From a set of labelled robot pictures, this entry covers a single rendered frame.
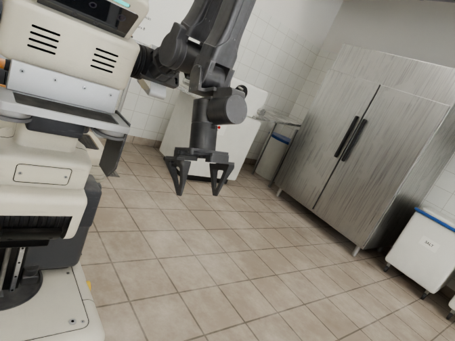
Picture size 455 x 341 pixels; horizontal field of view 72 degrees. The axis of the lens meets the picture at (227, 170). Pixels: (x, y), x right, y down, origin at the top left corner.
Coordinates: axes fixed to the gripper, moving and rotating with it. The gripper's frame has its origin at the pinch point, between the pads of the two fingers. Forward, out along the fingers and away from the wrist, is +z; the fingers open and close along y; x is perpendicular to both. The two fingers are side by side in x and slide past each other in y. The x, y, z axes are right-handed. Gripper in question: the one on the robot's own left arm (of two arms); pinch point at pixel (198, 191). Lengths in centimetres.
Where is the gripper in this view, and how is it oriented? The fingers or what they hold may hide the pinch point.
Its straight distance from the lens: 68.3
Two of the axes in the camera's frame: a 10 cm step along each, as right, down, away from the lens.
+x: -6.7, -0.8, 7.4
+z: -0.9, 10.0, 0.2
